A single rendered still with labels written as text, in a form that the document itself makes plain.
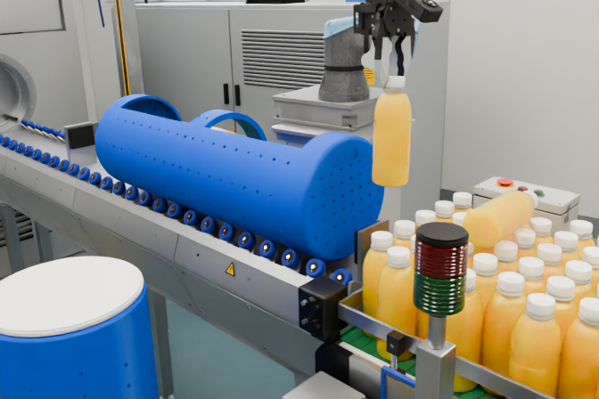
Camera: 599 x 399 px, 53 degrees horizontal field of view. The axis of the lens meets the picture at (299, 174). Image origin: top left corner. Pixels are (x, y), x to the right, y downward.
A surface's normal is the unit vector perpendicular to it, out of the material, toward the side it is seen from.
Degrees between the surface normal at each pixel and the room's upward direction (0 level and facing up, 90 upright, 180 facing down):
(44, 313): 0
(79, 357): 90
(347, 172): 90
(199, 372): 0
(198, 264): 70
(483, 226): 90
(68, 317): 0
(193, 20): 90
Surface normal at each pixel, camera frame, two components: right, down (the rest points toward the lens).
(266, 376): -0.03, -0.95
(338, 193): 0.72, 0.19
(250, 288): -0.66, -0.10
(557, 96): -0.61, 0.25
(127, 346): 0.87, 0.13
